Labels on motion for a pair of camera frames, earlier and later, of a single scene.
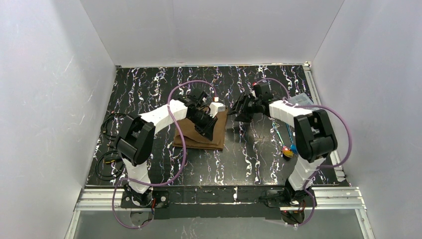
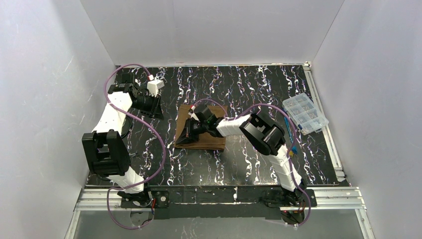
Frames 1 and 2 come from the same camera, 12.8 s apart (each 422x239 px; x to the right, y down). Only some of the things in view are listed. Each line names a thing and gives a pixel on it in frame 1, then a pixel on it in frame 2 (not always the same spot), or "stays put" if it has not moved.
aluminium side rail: (316, 97) stays put
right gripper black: (247, 105) → (190, 129)
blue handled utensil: (293, 146) stays put
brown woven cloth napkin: (192, 138) stays put
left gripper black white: (204, 121) → (154, 104)
